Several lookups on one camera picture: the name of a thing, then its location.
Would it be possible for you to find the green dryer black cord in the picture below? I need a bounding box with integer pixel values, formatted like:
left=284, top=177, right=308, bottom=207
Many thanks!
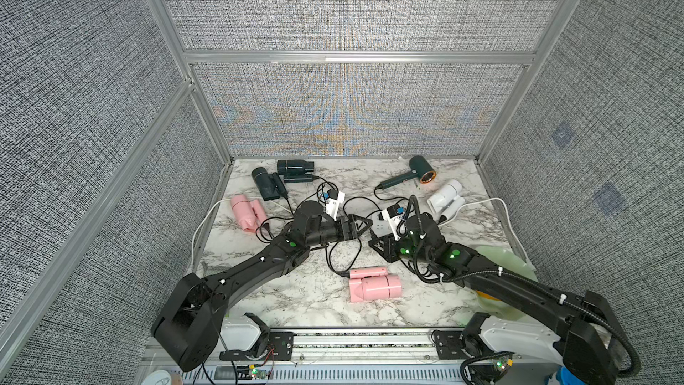
left=341, top=188, right=407, bottom=220

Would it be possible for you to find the white power strip cable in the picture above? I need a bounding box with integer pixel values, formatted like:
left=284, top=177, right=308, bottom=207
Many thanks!
left=437, top=196, right=530, bottom=263

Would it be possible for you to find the green wavy plate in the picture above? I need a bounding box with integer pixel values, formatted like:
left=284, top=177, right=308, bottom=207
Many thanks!
left=475, top=246, right=537, bottom=321

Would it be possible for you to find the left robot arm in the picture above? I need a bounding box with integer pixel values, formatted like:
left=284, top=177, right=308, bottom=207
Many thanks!
left=151, top=201, right=373, bottom=372

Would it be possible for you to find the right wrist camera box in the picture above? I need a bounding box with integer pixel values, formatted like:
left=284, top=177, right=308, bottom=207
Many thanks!
left=380, top=203, right=405, bottom=241

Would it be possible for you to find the orange bread slice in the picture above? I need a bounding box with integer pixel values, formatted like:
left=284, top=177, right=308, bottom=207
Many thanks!
left=476, top=291, right=500, bottom=301

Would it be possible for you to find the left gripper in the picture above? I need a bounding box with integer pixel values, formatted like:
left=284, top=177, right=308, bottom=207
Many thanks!
left=305, top=215, right=372, bottom=250

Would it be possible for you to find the pink dryer left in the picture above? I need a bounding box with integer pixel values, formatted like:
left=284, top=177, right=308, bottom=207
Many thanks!
left=230, top=194, right=267, bottom=233

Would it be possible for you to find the pink dryer black cord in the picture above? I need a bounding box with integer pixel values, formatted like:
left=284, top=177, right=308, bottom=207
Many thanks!
left=324, top=237, right=364, bottom=278

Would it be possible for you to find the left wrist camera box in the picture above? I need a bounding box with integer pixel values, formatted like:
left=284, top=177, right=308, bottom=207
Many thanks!
left=324, top=188, right=346, bottom=220

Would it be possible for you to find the dark green dryer folded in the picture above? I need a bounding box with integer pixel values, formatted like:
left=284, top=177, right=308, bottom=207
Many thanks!
left=251, top=167, right=289, bottom=201

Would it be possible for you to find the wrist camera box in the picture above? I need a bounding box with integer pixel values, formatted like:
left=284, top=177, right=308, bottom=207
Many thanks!
left=324, top=188, right=346, bottom=220
left=380, top=203, right=405, bottom=241

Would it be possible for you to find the aluminium front rail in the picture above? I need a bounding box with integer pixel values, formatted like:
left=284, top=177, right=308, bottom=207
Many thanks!
left=143, top=327, right=586, bottom=367

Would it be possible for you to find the white folded hair dryer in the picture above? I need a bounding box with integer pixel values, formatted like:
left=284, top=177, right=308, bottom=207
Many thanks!
left=427, top=179, right=466, bottom=224

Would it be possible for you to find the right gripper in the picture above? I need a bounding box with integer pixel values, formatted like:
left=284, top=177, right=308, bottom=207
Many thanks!
left=367, top=231, right=435, bottom=269

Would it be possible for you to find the dark green dryer back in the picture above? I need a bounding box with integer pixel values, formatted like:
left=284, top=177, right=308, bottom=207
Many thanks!
left=277, top=160, right=315, bottom=183

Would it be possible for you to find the right white power strip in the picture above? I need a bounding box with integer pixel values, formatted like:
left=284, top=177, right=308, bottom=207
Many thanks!
left=372, top=219, right=397, bottom=237

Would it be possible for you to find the green dryer copper nozzle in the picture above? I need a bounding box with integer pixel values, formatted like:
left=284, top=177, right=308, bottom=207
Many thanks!
left=375, top=154, right=437, bottom=192

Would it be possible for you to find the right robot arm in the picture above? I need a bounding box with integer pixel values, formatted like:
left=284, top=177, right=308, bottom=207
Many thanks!
left=369, top=214, right=642, bottom=384

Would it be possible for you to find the pink dryer front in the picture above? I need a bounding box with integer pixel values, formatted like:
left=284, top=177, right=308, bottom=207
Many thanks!
left=349, top=267, right=403, bottom=303

